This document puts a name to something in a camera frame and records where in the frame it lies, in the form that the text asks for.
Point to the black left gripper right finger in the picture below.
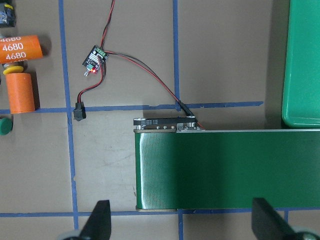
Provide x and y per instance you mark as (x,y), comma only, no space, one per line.
(267,224)

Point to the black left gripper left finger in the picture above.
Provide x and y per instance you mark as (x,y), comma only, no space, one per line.
(98,225)

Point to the green push button switch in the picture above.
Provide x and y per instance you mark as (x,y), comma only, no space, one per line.
(6,126)

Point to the plain orange cylinder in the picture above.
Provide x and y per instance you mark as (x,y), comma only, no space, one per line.
(20,93)

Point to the orange cylinder labelled 4680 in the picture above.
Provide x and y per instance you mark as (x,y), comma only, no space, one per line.
(20,48)

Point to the green conveyor belt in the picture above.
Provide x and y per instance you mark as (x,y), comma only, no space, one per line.
(179,165)

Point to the green plastic tray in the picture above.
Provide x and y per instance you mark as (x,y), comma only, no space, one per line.
(301,89)

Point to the motor speed controller board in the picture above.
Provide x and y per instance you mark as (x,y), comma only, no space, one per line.
(94,60)

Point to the black wire connector plug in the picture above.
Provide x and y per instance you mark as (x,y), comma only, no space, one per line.
(79,112)

